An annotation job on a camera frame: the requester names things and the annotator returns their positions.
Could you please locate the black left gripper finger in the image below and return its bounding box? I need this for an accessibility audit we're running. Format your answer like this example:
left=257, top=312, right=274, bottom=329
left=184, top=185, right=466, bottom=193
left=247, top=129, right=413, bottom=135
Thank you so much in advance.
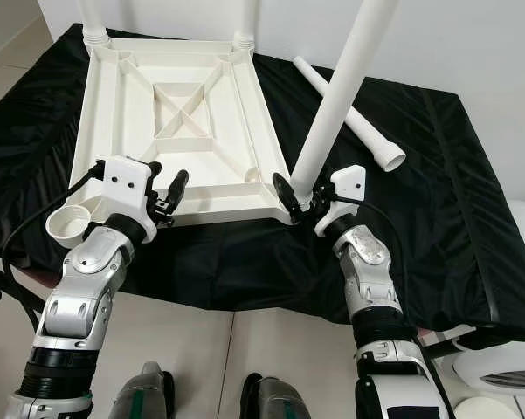
left=164, top=168, right=191, bottom=212

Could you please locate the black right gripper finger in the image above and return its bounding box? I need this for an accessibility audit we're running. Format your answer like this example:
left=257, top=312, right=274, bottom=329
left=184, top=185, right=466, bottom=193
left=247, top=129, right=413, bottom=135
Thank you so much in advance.
left=273, top=173, right=305, bottom=217

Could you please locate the white plastic children table top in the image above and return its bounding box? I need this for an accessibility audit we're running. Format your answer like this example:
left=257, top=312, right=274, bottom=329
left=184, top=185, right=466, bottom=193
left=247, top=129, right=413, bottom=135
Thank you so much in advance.
left=45, top=37, right=302, bottom=244

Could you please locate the black cloth table cover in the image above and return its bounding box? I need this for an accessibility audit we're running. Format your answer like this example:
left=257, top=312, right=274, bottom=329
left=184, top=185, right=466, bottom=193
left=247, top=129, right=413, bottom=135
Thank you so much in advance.
left=0, top=24, right=525, bottom=341

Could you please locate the black metal table leg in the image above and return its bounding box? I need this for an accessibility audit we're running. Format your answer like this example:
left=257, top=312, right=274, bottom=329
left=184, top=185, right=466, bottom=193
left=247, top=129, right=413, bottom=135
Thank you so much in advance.
left=0, top=262, right=46, bottom=331
left=419, top=336, right=474, bottom=361

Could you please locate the grey left robot leg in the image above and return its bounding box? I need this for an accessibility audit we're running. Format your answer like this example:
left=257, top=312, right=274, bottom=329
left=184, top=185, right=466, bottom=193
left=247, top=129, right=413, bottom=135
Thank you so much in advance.
left=114, top=362, right=180, bottom=419

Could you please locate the white dome-shaped appliance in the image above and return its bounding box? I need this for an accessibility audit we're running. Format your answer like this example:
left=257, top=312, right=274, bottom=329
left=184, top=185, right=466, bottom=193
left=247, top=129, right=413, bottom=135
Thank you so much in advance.
left=446, top=323, right=525, bottom=398

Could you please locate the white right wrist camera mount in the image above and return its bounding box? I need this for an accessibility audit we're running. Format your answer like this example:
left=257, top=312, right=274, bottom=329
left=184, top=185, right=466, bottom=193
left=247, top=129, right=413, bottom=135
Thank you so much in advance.
left=314, top=164, right=368, bottom=237

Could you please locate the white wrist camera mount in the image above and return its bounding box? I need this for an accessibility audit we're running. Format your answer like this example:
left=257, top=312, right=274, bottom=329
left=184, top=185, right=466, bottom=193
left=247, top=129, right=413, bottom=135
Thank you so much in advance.
left=314, top=164, right=368, bottom=237
left=100, top=155, right=158, bottom=245

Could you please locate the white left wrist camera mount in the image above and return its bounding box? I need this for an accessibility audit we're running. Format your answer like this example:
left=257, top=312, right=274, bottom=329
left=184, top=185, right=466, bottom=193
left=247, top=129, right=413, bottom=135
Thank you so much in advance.
left=100, top=155, right=158, bottom=245

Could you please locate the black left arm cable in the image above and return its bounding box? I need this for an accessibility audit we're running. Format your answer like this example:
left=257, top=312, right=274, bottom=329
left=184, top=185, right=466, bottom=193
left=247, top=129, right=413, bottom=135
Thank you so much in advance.
left=0, top=161, right=107, bottom=333

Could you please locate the white pedestal fan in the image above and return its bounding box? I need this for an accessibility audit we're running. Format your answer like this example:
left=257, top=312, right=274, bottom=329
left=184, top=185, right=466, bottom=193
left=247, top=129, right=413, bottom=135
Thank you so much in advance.
left=454, top=395, right=516, bottom=419

